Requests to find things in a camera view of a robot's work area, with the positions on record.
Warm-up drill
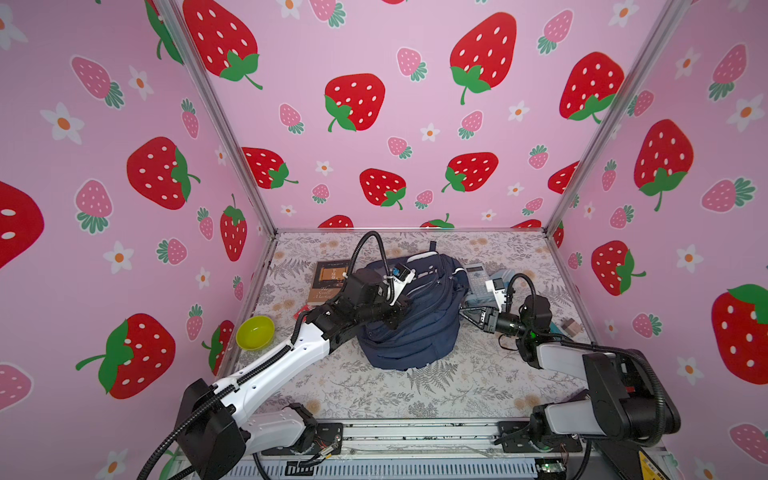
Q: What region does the green bowl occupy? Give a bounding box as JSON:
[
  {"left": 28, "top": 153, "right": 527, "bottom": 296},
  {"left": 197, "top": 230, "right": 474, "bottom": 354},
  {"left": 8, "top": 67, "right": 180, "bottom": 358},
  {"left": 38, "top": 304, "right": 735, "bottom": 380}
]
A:
[{"left": 235, "top": 315, "right": 275, "bottom": 351}]

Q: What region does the black control box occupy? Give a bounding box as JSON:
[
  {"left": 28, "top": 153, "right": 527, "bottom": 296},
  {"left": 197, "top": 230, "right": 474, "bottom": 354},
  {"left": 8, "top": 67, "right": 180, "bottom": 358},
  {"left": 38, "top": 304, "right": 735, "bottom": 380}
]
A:
[{"left": 598, "top": 440, "right": 670, "bottom": 480}]

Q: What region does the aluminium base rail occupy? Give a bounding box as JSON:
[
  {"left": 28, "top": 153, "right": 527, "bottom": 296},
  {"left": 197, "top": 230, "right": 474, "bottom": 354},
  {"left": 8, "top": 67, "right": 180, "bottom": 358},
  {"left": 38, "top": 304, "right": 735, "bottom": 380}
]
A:
[{"left": 161, "top": 416, "right": 679, "bottom": 480}]

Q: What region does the small eraser block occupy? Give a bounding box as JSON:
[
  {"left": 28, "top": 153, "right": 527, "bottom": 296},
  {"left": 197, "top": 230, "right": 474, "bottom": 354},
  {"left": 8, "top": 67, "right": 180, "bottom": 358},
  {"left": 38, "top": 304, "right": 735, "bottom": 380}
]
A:
[{"left": 560, "top": 318, "right": 584, "bottom": 338}]

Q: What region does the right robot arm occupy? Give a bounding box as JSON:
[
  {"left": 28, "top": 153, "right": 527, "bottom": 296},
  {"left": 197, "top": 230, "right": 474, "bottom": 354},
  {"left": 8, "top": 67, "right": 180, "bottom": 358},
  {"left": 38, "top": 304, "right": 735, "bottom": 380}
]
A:
[{"left": 459, "top": 279, "right": 682, "bottom": 446}]

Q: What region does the navy blue student backpack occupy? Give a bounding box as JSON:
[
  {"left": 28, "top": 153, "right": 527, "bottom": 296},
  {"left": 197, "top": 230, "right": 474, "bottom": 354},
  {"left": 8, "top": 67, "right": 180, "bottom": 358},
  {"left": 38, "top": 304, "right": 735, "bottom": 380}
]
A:
[{"left": 357, "top": 241, "right": 469, "bottom": 371}]

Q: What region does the red card pack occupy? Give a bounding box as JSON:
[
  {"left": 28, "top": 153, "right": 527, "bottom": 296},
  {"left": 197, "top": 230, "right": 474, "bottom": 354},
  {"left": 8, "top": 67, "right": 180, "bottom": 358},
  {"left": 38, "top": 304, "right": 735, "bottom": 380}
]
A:
[{"left": 294, "top": 305, "right": 313, "bottom": 319}]

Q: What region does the grey calculator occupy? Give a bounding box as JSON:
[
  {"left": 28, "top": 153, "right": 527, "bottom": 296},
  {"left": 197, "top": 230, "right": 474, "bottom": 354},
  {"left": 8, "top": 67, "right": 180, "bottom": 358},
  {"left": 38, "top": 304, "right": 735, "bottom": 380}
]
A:
[{"left": 465, "top": 264, "right": 495, "bottom": 307}]

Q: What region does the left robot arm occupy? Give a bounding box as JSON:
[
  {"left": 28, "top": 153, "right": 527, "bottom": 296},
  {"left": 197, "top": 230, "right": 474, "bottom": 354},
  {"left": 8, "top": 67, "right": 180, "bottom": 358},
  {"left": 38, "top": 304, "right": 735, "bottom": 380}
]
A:
[{"left": 138, "top": 259, "right": 416, "bottom": 479}]

